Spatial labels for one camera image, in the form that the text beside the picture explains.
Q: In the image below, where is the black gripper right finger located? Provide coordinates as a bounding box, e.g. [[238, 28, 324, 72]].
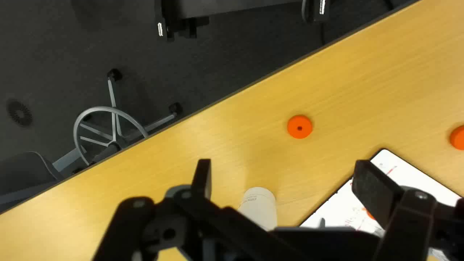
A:
[[353, 159, 405, 227]]

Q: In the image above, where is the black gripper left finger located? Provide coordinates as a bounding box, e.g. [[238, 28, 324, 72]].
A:
[[192, 159, 212, 198]]

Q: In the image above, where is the white plastic cup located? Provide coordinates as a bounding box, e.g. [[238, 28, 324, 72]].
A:
[[241, 187, 278, 230]]

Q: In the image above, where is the orange ring block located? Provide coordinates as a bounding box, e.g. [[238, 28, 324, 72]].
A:
[[450, 124, 464, 149], [288, 114, 314, 139]]

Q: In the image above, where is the white board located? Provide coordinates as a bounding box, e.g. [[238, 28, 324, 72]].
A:
[[302, 147, 462, 236]]

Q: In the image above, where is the grey office chair base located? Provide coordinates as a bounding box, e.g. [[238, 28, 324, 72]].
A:
[[53, 68, 183, 171]]

